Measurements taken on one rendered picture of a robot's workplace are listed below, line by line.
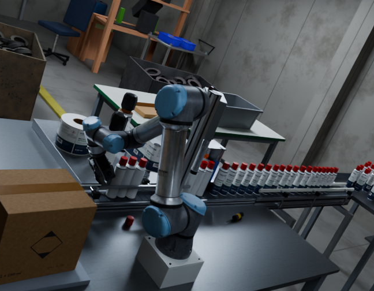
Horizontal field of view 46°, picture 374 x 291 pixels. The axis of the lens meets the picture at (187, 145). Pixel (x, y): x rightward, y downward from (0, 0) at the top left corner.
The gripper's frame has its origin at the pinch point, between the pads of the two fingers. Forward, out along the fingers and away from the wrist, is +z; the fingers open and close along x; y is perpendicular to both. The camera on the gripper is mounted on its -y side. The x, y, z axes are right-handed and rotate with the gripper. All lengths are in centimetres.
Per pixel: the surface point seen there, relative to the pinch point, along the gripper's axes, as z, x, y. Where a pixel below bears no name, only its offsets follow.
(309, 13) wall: 110, -421, 262
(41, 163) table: 1.8, 17.8, 37.3
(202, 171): 17, -51, -2
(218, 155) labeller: 19, -67, 6
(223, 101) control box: -32, -53, -16
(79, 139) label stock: -2.0, -3.7, 38.3
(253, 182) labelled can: 46, -87, -1
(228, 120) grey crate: 101, -165, 120
